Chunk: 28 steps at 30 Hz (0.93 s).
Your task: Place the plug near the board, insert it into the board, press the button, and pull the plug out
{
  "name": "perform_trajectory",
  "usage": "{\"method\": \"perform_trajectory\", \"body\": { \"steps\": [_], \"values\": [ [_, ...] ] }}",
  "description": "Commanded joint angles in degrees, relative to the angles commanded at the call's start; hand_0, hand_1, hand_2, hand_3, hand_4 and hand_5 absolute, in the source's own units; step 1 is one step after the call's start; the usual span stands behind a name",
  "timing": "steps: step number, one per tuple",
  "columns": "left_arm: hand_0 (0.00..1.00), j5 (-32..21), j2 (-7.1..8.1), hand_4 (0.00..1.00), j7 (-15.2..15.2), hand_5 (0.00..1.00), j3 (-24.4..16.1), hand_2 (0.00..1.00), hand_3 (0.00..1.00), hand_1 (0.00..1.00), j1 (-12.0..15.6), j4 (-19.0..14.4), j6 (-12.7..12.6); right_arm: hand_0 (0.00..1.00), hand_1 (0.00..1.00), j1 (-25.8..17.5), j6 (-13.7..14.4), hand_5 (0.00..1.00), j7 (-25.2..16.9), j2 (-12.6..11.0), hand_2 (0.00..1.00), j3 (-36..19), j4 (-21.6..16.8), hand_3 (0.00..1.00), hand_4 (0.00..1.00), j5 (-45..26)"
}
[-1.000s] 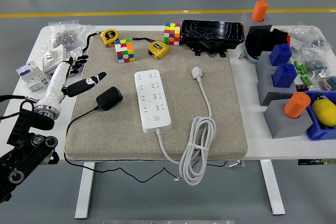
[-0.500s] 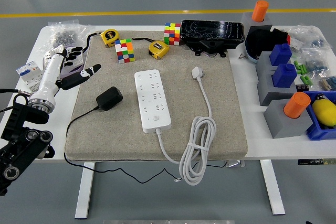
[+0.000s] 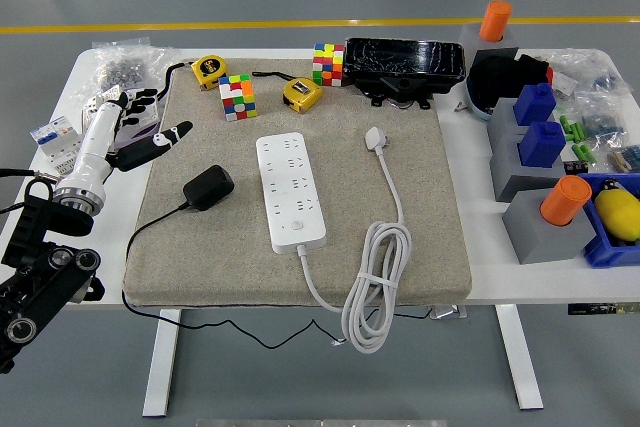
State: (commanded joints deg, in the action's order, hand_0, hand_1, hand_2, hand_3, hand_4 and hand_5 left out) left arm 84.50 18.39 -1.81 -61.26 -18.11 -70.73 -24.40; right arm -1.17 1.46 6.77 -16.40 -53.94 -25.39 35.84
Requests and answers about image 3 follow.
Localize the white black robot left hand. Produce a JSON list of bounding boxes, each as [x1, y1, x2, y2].
[[55, 87, 195, 198]]

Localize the black power adapter plug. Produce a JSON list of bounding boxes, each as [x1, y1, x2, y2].
[[182, 164, 235, 212]]

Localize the white power strip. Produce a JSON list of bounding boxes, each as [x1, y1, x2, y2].
[[255, 131, 327, 254]]

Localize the thin black adapter cord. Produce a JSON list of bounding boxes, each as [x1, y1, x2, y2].
[[121, 201, 347, 350]]

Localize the purple tape roll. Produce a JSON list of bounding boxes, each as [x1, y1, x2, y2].
[[112, 86, 161, 151]]

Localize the white blue circuit breaker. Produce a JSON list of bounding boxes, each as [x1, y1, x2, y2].
[[28, 115, 86, 177]]

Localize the clear bag of metal screws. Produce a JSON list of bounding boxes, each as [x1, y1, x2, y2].
[[69, 38, 176, 103]]

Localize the yellow tape measure black label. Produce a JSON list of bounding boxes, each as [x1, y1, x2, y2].
[[191, 54, 228, 91]]

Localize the puzzle cube large cells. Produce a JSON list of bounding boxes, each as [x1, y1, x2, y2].
[[217, 73, 258, 123]]

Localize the yellow tape measure clear window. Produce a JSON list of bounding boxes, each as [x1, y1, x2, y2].
[[282, 76, 324, 115]]

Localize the white table leg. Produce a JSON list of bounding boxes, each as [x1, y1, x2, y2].
[[142, 307, 182, 418], [494, 304, 545, 411]]

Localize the puzzle cube small cells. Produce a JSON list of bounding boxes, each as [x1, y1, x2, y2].
[[312, 42, 346, 88]]

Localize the grey-brown mat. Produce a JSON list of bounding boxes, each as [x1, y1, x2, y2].
[[122, 56, 474, 309]]

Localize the pale blue-rimmed bowl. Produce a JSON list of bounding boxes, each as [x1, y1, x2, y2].
[[464, 76, 494, 122]]

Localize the grey block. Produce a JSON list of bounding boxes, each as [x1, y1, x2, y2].
[[488, 134, 566, 203], [458, 21, 521, 66], [501, 188, 598, 266], [486, 96, 556, 141]]

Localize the black cloth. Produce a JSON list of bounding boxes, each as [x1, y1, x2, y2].
[[467, 52, 551, 111]]

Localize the orange cylinder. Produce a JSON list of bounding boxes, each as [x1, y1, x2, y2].
[[478, 0, 513, 44], [538, 174, 594, 227]]

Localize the blue block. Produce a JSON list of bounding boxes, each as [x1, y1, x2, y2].
[[512, 82, 558, 127], [517, 120, 568, 170]]

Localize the clear bag with white label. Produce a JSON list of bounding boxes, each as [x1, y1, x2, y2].
[[542, 49, 584, 98]]

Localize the clear bag of blue parts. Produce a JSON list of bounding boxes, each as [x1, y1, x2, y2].
[[574, 49, 631, 98], [574, 94, 629, 143]]

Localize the blue plastic bin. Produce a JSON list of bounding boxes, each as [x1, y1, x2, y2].
[[577, 171, 640, 270]]

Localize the yellow oval object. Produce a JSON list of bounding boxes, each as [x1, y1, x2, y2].
[[593, 179, 640, 243]]

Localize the black strip under table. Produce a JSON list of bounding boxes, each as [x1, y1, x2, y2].
[[567, 301, 640, 317]]

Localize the clear bag of striped parts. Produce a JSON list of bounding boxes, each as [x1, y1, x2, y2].
[[604, 143, 640, 176]]

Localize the white power cord with plug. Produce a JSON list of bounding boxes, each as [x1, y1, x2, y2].
[[295, 125, 414, 355]]

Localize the metal bracket under table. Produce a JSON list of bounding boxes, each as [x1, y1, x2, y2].
[[428, 304, 469, 321]]

